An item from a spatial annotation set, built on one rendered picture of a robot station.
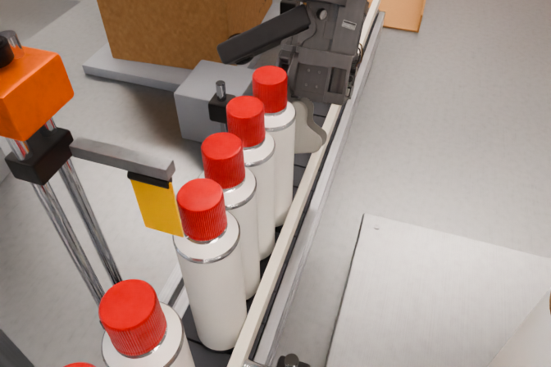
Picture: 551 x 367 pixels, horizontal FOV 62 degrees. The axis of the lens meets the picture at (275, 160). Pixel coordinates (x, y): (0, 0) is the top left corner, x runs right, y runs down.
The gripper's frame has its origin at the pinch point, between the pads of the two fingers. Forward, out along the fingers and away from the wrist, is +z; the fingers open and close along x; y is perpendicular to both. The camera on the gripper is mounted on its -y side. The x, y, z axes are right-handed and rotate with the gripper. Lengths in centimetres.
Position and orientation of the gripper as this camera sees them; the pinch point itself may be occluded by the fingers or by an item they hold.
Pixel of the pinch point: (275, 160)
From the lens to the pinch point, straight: 56.2
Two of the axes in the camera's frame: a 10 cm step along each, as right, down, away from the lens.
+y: 9.5, 2.2, -2.2
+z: -1.6, 9.5, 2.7
